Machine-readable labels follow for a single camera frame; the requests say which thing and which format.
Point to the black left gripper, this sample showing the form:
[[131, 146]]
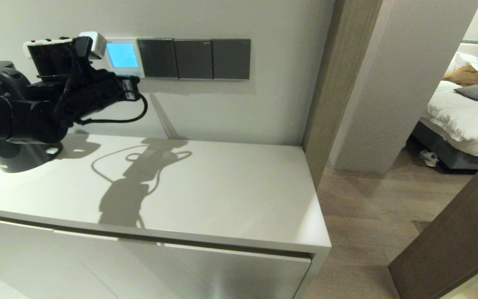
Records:
[[93, 93]]

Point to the white wall thermostat panel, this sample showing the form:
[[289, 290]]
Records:
[[123, 56]]

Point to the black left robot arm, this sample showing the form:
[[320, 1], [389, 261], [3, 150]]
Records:
[[19, 120]]

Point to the black electric kettle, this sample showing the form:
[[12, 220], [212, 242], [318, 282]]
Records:
[[15, 160]]

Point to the white sideboard cabinet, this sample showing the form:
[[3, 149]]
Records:
[[222, 187]]

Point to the white cabinet door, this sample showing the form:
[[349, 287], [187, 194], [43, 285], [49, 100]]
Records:
[[222, 274], [23, 265]]

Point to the white slipper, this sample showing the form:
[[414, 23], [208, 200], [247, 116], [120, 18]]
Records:
[[429, 158]]

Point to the grey bed base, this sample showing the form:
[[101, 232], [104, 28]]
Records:
[[434, 145]]

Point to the small white pillow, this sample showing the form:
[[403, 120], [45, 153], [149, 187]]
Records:
[[463, 59]]

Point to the white bed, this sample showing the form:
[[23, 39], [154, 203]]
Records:
[[463, 120]]

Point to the brown cushion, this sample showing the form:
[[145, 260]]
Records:
[[467, 77]]

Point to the brown wooden door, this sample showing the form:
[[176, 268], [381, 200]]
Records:
[[450, 241]]

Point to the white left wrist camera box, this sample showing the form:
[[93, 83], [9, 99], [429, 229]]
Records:
[[96, 43]]

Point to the dark grey single wall switch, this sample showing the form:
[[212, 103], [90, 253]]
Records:
[[192, 59], [230, 59]]

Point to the light wooden door frame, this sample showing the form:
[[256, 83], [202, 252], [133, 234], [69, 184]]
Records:
[[338, 62]]

